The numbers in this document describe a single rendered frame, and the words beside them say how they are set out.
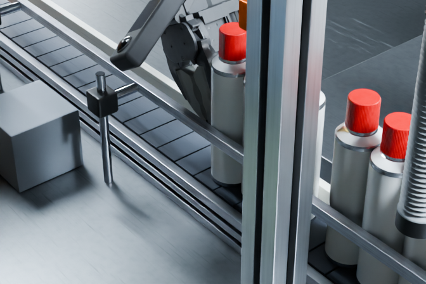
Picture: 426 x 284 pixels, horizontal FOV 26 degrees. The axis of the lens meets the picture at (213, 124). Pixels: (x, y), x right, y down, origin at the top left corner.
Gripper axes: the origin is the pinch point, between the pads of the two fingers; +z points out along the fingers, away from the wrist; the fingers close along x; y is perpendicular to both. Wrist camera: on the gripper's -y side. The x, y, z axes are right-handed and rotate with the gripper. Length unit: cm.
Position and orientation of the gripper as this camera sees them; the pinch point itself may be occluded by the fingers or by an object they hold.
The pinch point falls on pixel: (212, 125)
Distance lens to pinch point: 113.9
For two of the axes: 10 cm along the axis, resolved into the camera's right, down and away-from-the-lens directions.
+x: -5.5, 0.4, 8.4
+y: 7.7, -3.5, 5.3
